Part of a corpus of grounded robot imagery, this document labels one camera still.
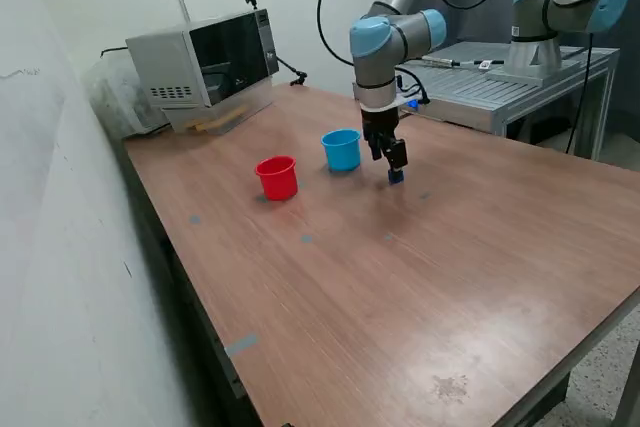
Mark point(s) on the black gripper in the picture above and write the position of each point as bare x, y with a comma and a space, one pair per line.
381, 122

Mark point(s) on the blue cube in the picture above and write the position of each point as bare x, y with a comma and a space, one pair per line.
396, 177

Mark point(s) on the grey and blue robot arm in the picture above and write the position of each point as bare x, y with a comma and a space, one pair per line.
380, 62

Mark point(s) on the blue plastic bin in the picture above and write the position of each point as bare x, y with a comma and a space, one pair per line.
341, 153

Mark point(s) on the red plastic bin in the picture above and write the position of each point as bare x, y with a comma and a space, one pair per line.
277, 182

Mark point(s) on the aluminium extrusion robot table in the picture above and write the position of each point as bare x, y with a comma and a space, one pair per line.
475, 92

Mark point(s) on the clear acrylic stand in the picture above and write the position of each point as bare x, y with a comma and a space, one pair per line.
250, 102

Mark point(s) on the aluminium robot mounting plate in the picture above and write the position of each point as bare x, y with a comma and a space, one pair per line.
545, 79

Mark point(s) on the wooden strips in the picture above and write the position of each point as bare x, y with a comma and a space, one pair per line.
205, 124

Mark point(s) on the silver microwave oven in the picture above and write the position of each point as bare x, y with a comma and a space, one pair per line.
165, 62

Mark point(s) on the long tape strip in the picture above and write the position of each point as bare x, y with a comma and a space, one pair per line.
241, 345

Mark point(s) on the crumpled clear plastic bag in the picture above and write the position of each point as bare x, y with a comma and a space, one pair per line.
115, 97

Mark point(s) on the wrist camera on white mount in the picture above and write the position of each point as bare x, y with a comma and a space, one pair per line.
410, 101

